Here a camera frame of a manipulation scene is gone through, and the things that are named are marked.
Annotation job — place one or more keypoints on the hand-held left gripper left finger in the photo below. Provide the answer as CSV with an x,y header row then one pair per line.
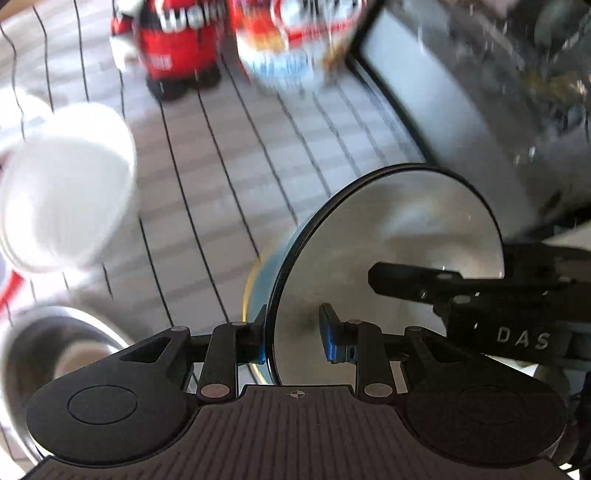
x,y
259,339

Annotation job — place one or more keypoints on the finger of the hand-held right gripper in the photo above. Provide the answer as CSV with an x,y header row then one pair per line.
x,y
415,279

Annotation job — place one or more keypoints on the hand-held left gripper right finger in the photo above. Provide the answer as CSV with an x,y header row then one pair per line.
x,y
329,333

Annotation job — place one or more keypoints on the blue enamel bowl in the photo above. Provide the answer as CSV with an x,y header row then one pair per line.
x,y
369,221

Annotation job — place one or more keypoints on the white bowl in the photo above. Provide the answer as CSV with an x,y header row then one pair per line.
x,y
69,194

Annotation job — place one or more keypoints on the checked tablecloth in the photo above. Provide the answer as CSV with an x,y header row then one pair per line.
x,y
221,161

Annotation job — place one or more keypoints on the stainless steel bowl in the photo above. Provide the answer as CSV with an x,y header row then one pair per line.
x,y
51,337

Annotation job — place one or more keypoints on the red and white snack packet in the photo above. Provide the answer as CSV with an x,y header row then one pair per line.
x,y
281,46

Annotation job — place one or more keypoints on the red toy figure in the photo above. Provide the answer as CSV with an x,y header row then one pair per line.
x,y
175,50

